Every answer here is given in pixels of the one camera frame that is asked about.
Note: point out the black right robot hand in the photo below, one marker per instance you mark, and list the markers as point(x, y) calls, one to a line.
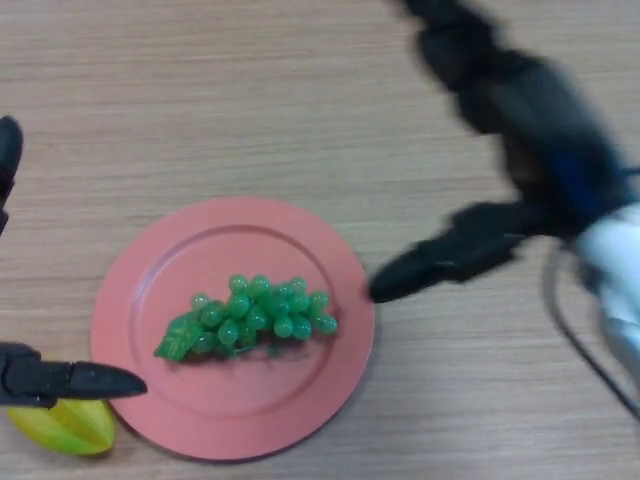
point(545, 130)

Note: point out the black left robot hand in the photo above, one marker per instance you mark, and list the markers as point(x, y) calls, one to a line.
point(30, 375)

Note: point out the green grape bunch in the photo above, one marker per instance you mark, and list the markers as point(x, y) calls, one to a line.
point(260, 310)

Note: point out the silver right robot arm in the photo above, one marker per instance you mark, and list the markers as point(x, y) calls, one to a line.
point(620, 270)

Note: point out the pink round plate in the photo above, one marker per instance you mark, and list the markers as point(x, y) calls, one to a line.
point(280, 390)

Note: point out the yellow-green starfruit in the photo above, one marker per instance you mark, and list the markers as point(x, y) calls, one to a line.
point(70, 430)

